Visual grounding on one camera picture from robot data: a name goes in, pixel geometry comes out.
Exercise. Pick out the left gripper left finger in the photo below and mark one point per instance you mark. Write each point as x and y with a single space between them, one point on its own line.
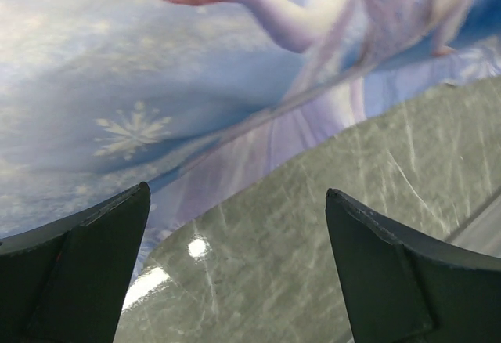
66 281

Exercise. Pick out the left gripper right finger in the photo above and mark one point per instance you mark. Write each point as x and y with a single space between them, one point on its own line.
401 285

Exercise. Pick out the pink cartoon pillowcase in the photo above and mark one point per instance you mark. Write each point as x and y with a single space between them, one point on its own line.
98 95

